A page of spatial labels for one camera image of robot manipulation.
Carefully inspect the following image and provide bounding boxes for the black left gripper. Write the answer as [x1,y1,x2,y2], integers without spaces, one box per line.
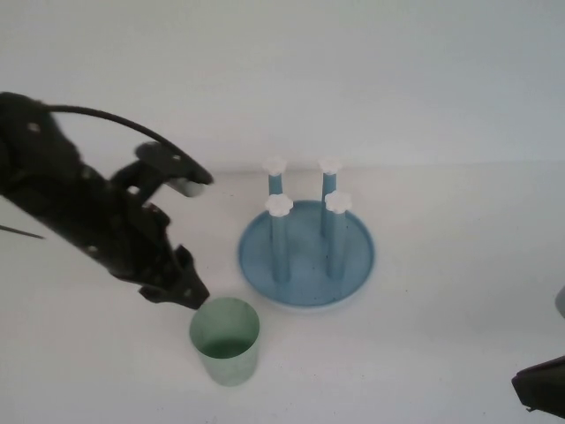
[81,163,211,311]

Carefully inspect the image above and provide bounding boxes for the light green plastic cup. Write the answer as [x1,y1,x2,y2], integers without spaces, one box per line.
[189,297,261,388]

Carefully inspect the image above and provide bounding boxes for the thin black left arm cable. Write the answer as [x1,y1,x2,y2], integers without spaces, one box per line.
[0,223,46,240]

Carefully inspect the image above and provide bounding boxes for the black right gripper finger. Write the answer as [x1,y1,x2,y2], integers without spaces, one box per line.
[510,354,565,417]

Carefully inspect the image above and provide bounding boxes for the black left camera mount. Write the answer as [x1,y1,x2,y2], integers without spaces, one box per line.
[109,142,215,208]

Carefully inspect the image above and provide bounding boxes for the black left camera cable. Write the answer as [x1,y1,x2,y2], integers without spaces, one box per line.
[46,104,195,167]

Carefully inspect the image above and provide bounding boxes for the blue cup stand white caps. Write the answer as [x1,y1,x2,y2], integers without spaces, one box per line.
[237,155,378,316]

